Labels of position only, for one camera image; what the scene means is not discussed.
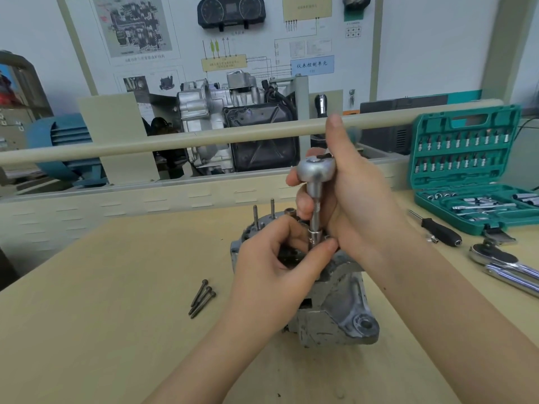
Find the silver transmission assembly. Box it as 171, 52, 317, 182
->
176, 70, 301, 178

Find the beige perforated bench panel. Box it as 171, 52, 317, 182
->
0, 162, 411, 277

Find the beige support post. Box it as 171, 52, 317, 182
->
77, 93, 161, 185

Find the white training display board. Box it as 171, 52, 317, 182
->
56, 0, 385, 122

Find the black instrument cluster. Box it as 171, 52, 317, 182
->
197, 0, 267, 30

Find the person's left hand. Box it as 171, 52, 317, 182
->
227, 215, 339, 334

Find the black handled screwdriver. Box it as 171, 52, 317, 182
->
406, 209, 463, 248

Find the person's right forearm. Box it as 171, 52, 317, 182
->
362, 231, 539, 404

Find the large chrome ratchet wrench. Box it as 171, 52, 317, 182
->
469, 242, 539, 298

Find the person's right hand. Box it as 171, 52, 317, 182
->
286, 114, 408, 270

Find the chrome tool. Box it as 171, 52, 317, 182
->
483, 227, 518, 246

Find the green socket set case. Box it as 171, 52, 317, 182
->
407, 104, 539, 236

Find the grey aluminium alternator housing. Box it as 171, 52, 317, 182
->
230, 199, 380, 349

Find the long dark bolt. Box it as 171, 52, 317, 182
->
191, 291, 217, 319
188, 286, 213, 316
191, 279, 209, 308

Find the silver ratchet wrench with socket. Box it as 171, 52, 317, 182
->
296, 153, 337, 251

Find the beige horizontal rail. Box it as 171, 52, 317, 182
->
0, 99, 504, 167

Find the person's left forearm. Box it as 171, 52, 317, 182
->
144, 305, 291, 404

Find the blue electric motor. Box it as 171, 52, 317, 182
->
26, 113, 109, 187

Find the black box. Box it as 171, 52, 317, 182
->
359, 94, 449, 155

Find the row of sockets and bits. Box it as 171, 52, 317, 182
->
415, 128, 512, 175

